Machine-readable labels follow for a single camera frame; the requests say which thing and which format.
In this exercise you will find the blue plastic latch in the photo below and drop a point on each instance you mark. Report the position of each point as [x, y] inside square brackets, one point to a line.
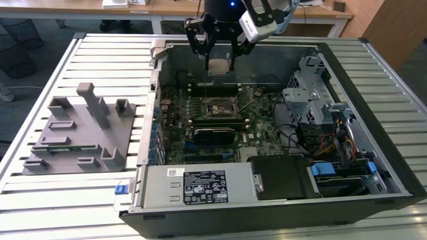
[121, 190]

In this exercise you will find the silver heat sink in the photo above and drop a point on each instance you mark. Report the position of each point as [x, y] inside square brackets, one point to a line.
[249, 152]

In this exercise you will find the black installed RAM stick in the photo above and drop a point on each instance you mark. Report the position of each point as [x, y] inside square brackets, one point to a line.
[217, 126]

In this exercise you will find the silver power supply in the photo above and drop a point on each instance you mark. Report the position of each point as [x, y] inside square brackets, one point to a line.
[157, 185]

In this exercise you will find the white stand foot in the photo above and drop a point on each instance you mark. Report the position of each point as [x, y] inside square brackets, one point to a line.
[7, 93]

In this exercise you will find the wooden cabinet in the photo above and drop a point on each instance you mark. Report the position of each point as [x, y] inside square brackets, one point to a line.
[401, 30]

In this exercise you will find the black plastic shroud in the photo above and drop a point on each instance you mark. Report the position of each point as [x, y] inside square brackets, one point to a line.
[283, 177]

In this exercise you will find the grey parts rack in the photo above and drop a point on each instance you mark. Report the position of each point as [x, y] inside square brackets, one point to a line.
[87, 140]

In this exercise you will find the blue disk carrier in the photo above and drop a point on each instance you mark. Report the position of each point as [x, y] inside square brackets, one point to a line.
[322, 170]

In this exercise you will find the blue plastic clip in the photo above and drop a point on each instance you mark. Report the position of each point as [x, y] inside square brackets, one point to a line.
[372, 168]

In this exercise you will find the black disk drive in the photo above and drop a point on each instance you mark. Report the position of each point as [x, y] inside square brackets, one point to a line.
[341, 187]

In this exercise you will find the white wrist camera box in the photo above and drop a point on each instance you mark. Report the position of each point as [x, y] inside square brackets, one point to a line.
[258, 27]

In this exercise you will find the black graphics card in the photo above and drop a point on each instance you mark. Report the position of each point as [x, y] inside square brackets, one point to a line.
[214, 136]

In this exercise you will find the green RAM stick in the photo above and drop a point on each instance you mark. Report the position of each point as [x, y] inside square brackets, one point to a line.
[81, 148]

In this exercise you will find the silver metal drive cage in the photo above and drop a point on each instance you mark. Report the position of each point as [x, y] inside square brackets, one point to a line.
[301, 100]

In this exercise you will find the wooden desk white frame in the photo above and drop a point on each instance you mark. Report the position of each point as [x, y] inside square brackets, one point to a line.
[317, 13]
[67, 8]

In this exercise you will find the green motherboard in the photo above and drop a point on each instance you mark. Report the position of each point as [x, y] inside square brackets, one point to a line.
[263, 125]

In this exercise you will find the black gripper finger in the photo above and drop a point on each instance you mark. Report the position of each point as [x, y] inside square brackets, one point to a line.
[191, 28]
[245, 47]

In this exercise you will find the CPU socket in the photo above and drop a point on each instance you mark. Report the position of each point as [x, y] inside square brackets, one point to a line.
[221, 110]

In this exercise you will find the black PC case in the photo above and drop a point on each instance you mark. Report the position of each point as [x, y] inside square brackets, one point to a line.
[234, 221]

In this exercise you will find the metal locking lever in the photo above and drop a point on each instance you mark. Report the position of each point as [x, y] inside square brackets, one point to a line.
[253, 99]

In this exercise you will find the black RAM slot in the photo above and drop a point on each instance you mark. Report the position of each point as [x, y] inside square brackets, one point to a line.
[214, 92]
[214, 86]

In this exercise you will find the silver CPU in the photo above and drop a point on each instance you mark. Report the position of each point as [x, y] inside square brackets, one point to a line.
[221, 66]

